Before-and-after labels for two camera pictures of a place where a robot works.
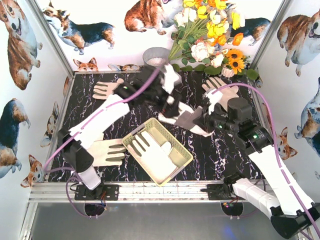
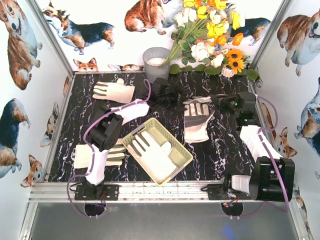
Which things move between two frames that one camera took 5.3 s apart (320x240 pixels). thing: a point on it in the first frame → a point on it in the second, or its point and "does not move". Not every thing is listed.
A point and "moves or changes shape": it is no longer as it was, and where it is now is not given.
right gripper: (203, 119) → (215, 99)
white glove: (107, 153) does not move
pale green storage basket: (156, 131) does not move
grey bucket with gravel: (155, 56) does not move
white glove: (102, 89) does not move
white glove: (156, 159) does not move
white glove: (221, 97) → (202, 99)
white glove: (186, 119) moves or changes shape
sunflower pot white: (226, 72) does not move
